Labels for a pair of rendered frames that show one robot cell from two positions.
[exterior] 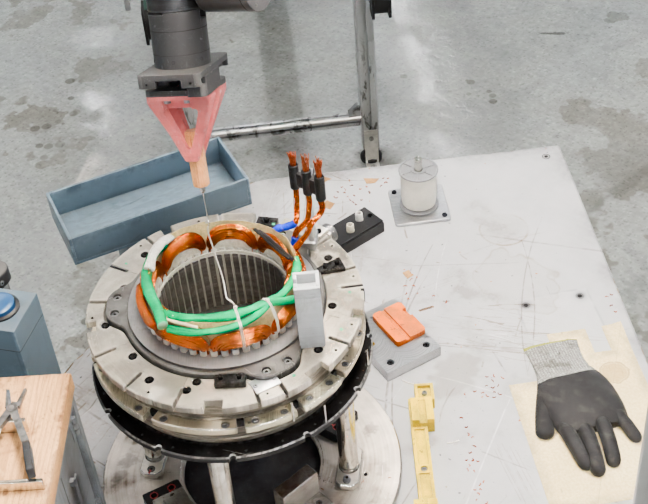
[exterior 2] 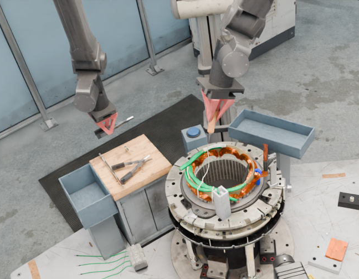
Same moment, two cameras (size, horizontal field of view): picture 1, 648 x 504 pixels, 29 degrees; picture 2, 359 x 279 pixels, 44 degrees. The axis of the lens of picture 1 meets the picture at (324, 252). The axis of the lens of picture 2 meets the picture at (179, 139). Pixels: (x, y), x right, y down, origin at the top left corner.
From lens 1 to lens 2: 85 cm
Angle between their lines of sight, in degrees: 47
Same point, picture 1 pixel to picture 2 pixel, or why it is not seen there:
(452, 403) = not seen: outside the picture
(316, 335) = (220, 214)
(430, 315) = (356, 258)
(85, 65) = not seen: outside the picture
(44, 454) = (136, 180)
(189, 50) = (215, 78)
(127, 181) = (273, 122)
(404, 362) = (318, 263)
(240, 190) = (296, 151)
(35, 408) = (152, 166)
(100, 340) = (181, 161)
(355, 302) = (252, 216)
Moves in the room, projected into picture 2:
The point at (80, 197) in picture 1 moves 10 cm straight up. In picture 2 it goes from (255, 117) to (253, 92)
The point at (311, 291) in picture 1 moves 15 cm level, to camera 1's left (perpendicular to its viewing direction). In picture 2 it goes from (216, 196) to (183, 164)
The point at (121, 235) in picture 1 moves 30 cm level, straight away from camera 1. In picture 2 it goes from (246, 137) to (299, 91)
